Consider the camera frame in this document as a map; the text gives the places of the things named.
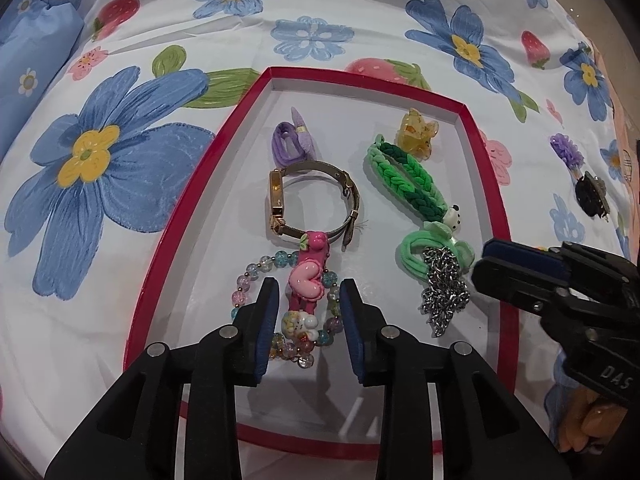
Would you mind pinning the yellow hair claw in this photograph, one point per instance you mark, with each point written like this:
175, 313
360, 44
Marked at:
417, 132

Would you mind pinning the purple flower scrunchie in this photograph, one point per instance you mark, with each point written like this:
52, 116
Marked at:
567, 150

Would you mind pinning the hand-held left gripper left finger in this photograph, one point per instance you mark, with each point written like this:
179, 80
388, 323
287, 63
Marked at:
265, 332

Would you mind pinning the red jewelry box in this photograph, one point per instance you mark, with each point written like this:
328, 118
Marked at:
350, 400

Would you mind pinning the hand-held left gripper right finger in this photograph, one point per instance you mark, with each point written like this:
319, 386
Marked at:
354, 335

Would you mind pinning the floral bedsheet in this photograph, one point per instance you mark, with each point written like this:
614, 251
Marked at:
125, 185

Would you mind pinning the gold mesh band watch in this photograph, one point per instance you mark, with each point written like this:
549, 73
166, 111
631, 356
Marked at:
312, 200

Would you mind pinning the pink printed cloth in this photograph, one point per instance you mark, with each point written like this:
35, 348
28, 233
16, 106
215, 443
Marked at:
625, 125

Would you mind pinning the purple and black hair clip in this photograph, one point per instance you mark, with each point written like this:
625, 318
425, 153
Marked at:
589, 199

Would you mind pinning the person's right hand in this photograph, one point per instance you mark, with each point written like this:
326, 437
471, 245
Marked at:
592, 417

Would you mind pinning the grey hair claw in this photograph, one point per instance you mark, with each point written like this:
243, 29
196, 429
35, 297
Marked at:
602, 190

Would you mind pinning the light blue pillow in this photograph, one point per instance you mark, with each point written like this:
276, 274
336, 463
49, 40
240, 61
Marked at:
30, 60

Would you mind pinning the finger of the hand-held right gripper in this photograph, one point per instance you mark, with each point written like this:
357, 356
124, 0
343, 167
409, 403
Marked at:
520, 257
505, 280

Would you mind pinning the pink heart charm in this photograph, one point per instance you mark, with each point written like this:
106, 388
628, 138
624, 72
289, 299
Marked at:
306, 280

